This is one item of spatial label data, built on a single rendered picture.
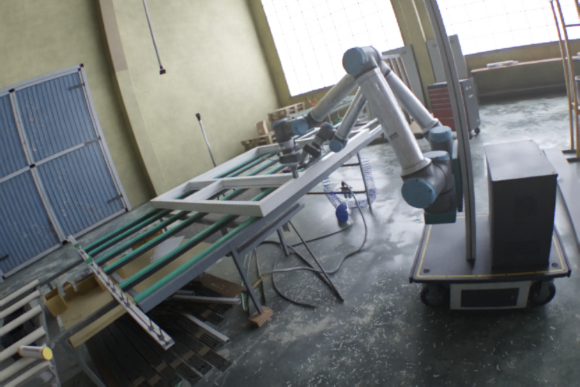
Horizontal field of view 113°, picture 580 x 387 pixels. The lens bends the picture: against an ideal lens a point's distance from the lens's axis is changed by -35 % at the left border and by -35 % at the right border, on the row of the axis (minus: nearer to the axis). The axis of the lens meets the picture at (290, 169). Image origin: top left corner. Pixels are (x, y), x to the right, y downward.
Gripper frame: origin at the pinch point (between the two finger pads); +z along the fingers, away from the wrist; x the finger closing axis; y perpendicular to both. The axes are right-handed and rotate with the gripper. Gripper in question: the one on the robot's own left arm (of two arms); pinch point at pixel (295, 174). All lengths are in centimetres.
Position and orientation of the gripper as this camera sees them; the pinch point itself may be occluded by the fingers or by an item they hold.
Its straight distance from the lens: 178.4
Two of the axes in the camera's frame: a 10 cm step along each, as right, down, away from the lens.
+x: 7.6, -0.7, -6.5
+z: 2.9, 9.3, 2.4
